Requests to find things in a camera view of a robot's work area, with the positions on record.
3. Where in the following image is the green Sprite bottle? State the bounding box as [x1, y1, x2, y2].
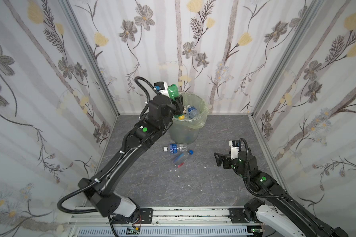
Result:
[168, 84, 185, 120]

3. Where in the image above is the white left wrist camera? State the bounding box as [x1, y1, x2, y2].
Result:
[154, 82, 169, 97]

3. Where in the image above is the blue label water bottle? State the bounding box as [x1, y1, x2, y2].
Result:
[187, 105, 200, 119]

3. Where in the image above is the Pocari Sweat clear bottle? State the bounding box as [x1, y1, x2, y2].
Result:
[163, 144, 188, 154]

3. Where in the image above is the clear bottle blue cap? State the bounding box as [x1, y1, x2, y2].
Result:
[172, 150, 193, 167]

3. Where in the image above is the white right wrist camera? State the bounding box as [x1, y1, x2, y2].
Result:
[229, 140, 240, 160]

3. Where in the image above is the mesh bin with green liner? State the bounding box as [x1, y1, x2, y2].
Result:
[169, 93, 209, 144]

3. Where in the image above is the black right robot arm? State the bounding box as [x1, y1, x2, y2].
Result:
[214, 138, 348, 237]

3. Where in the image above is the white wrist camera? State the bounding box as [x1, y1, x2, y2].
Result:
[154, 82, 169, 97]
[229, 140, 240, 160]

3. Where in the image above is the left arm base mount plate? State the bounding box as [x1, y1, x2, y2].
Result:
[111, 208, 153, 225]

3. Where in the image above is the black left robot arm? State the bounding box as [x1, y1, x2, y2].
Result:
[57, 76, 184, 223]

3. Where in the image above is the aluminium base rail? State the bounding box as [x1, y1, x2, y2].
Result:
[68, 206, 318, 237]

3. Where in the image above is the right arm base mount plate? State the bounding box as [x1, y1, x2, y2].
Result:
[228, 208, 257, 224]

